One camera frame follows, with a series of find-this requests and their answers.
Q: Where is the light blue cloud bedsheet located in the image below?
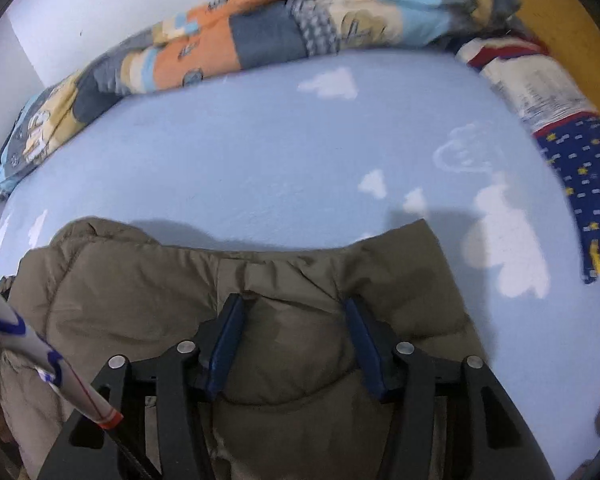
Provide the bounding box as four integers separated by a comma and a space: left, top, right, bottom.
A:
0, 50, 600, 479

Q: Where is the patchwork cartoon blanket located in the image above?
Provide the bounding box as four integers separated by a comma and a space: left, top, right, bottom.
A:
0, 0, 521, 200

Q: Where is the white cable with blue marks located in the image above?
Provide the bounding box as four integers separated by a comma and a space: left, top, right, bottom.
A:
0, 274, 124, 430

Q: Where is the navy star pillow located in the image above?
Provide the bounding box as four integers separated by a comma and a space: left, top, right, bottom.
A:
450, 36, 600, 284

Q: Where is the wooden headboard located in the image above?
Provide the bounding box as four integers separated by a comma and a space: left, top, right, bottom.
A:
518, 0, 600, 112

